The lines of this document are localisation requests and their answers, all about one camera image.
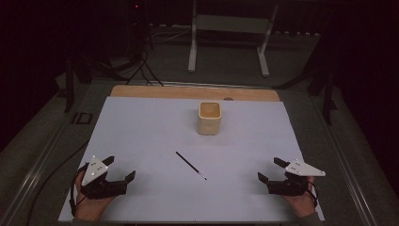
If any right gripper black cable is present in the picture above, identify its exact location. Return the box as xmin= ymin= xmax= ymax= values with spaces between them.
xmin=308 ymin=179 xmax=320 ymax=208

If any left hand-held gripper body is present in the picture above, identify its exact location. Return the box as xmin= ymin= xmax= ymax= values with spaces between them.
xmin=80 ymin=154 xmax=128 ymax=201

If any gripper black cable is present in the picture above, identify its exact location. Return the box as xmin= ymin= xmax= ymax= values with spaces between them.
xmin=69 ymin=162 xmax=90 ymax=218
xmin=308 ymin=179 xmax=320 ymax=208

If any black stand leg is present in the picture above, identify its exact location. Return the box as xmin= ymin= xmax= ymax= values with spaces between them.
xmin=63 ymin=51 xmax=77 ymax=114

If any thin black brush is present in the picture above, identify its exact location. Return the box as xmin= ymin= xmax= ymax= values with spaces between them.
xmin=175 ymin=151 xmax=208 ymax=181

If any person's right hand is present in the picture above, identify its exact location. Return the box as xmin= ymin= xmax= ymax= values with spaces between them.
xmin=281 ymin=176 xmax=317 ymax=218

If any white metal stand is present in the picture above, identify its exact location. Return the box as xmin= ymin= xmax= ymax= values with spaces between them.
xmin=187 ymin=0 xmax=280 ymax=78

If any white table mat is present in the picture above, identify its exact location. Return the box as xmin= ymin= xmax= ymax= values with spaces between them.
xmin=57 ymin=96 xmax=326 ymax=223

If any metal floor rail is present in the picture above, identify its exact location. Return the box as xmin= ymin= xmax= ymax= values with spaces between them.
xmin=309 ymin=90 xmax=379 ymax=226
xmin=0 ymin=93 xmax=95 ymax=226

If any person's left hand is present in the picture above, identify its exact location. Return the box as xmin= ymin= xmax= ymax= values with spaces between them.
xmin=74 ymin=170 xmax=116 ymax=222

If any long black floor cable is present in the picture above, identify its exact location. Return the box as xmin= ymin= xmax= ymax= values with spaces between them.
xmin=24 ymin=139 xmax=91 ymax=226

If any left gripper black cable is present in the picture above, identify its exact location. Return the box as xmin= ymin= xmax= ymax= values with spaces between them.
xmin=69 ymin=162 xmax=90 ymax=218

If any black tripod stand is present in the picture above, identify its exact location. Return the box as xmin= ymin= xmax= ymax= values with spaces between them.
xmin=272 ymin=37 xmax=339 ymax=126

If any beige square cup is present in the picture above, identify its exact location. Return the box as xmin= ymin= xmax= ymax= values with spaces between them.
xmin=197 ymin=101 xmax=223 ymax=137

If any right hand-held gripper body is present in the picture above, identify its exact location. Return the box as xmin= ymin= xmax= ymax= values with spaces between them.
xmin=266 ymin=158 xmax=327 ymax=198

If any black floor cable bundle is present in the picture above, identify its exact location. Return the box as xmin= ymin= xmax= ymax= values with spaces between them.
xmin=90 ymin=43 xmax=165 ymax=87

